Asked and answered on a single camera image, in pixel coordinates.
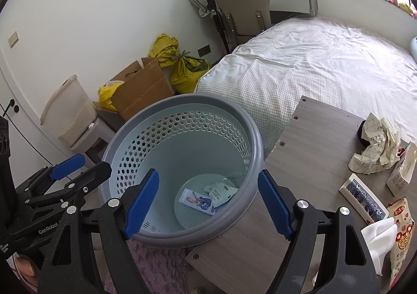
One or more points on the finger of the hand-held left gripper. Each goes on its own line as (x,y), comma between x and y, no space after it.
(88,180)
(66,166)

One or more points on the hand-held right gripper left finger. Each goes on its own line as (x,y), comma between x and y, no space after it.
(143,206)

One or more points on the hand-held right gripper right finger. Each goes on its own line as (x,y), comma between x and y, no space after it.
(273,206)

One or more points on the blue-grey perforated waste basket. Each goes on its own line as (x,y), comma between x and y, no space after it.
(182,137)

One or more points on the blue patterned card box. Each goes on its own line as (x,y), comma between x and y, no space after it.
(361,197)

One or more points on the white tissue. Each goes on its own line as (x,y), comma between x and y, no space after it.
(378,241)

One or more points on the printed paper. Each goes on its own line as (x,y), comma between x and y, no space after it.
(374,147)

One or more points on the torn white red carton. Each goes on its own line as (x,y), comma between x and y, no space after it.
(400,176)

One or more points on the red yellow snack packet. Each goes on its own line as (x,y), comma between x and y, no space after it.
(404,235)

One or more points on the grey plastic stool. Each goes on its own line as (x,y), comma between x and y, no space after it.
(94,140)

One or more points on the printed magazine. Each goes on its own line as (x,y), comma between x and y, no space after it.
(22,272)

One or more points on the cartoon print small box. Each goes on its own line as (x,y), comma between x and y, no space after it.
(195,200)

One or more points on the crumpled pale plastic packet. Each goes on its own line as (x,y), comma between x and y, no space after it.
(221,190)

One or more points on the translucent plastic storage bin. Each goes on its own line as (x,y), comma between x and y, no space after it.
(68,111)

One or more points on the pink fluffy rug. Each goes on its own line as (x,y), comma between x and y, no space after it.
(163,268)

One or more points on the small yellow plastic bag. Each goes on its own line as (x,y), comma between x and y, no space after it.
(107,96)

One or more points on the brown cardboard box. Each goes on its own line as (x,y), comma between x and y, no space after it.
(140,91)

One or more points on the black round lid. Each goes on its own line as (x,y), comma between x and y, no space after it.
(362,134)

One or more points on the yellow bag with green print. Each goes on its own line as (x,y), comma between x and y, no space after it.
(189,72)

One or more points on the bed with checked sheet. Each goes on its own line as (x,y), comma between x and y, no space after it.
(309,62)

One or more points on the plain yellow plastic bag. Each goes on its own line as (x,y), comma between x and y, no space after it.
(163,49)

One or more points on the black folding stand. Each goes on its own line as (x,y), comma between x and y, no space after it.
(220,25)

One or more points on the beige padded chair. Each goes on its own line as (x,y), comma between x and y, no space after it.
(241,3)

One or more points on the light blue pillow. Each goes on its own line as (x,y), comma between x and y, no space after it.
(414,47)

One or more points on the beige light switch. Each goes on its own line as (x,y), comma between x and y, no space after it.
(13,39)

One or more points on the dark wall socket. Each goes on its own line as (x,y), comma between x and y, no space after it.
(204,51)

